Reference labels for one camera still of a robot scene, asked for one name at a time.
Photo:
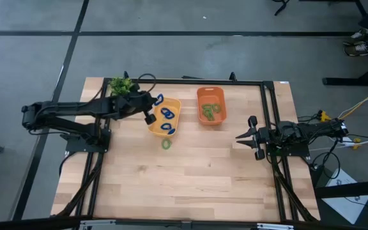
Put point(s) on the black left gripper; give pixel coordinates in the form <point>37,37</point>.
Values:
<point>129,103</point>

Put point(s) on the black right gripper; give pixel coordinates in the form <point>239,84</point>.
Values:
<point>262,137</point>

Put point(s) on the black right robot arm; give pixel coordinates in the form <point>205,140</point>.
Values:
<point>315,131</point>

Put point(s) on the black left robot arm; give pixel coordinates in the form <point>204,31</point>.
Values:
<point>69,108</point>

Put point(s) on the green plant in white pot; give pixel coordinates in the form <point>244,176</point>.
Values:
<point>120,85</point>

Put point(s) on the yellow plastic bin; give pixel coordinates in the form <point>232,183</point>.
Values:
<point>177,121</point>

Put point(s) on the orange plastic bin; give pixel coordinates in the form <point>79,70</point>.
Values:
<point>211,94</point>

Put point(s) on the yellow connector plug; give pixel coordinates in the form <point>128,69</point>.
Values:
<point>324,116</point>

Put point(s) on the white power strip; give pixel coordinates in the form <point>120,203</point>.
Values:
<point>346,141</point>

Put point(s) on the black metal beam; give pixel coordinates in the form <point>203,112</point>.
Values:
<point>347,191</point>

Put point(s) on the black chair leg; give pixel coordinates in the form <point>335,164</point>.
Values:
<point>282,7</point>

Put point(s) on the person's shoe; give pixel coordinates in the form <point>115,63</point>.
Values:
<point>361,34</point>
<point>359,49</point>

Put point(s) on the black crossbeam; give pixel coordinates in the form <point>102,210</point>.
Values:
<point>27,223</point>

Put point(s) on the black aluminium table frame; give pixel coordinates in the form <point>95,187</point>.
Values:
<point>187,81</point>

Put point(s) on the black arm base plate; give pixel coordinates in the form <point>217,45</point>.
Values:
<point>299,151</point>
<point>85,147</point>

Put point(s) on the black diagonal frame strut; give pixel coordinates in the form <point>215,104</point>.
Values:
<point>80,191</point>
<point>293,192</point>

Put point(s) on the silver metal bracket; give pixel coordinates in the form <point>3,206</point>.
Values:
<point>97,224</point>
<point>275,226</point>

